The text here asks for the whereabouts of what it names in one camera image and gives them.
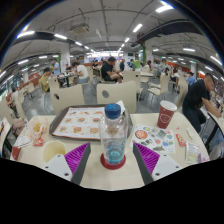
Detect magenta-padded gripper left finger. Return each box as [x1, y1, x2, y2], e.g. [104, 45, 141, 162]
[42, 141, 92, 187]

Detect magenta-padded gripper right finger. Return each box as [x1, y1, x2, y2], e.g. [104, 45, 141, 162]
[132, 142, 183, 186]

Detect clear blue-capped water bottle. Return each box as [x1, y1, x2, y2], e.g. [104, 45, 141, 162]
[98, 103, 130, 166]

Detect printed paper leaflet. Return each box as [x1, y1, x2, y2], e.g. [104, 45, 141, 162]
[129, 123, 177, 155]

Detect clear plastic packet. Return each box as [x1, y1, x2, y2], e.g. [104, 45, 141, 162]
[184, 141, 201, 164]

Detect red sauce packet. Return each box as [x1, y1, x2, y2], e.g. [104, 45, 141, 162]
[32, 137, 45, 148]
[175, 133, 187, 148]

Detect dark brown food tray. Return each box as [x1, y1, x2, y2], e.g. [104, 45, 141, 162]
[49, 104, 134, 140]

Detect white paper packet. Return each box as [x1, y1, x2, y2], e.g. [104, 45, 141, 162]
[14, 134, 33, 149]

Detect printed paper tray liner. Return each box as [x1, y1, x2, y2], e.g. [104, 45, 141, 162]
[52, 106, 106, 140]

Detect red paper cup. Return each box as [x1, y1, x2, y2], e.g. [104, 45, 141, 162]
[156, 100, 178, 130]

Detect pink bag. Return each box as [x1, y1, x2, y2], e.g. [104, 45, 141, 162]
[12, 118, 27, 138]

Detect crumpled white napkin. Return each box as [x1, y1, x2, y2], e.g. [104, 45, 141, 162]
[115, 100, 127, 116]

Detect person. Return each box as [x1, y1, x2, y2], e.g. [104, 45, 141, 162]
[9, 87, 21, 111]
[130, 58, 143, 72]
[186, 71, 198, 88]
[100, 56, 124, 84]
[71, 61, 90, 85]
[182, 73, 223, 134]
[39, 67, 53, 94]

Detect group of cream chairs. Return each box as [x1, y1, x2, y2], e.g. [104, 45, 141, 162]
[0, 69, 188, 118]

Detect ceiling air conditioner unit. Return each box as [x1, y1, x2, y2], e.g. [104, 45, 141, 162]
[69, 22, 91, 34]

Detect group of ceiling lights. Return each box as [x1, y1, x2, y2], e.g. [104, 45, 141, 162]
[0, 2, 224, 83]

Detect cream mug with brown handle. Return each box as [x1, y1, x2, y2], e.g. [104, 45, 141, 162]
[42, 139, 68, 164]

